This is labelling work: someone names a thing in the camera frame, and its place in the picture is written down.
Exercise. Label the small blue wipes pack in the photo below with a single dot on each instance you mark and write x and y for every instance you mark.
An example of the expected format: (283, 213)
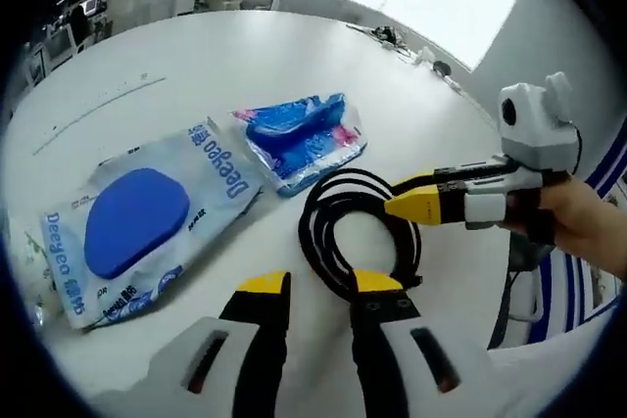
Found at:
(294, 144)

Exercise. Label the white table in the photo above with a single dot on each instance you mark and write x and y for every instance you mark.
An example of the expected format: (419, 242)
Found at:
(245, 60)

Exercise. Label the person's right hand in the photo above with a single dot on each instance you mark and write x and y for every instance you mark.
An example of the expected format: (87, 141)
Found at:
(578, 222)

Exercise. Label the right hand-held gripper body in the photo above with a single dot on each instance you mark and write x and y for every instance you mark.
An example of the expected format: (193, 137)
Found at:
(534, 129)

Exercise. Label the black round object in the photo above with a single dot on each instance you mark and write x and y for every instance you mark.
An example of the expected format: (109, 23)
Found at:
(442, 67)

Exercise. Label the person's white shirt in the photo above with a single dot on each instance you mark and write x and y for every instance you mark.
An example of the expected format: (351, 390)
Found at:
(544, 379)

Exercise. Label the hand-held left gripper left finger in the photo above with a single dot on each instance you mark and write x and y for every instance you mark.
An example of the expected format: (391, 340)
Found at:
(259, 339)

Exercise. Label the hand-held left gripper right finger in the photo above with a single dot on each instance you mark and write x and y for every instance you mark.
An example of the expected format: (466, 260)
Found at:
(387, 339)

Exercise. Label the large white wet wipes pack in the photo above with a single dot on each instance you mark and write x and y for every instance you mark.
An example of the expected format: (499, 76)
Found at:
(137, 222)

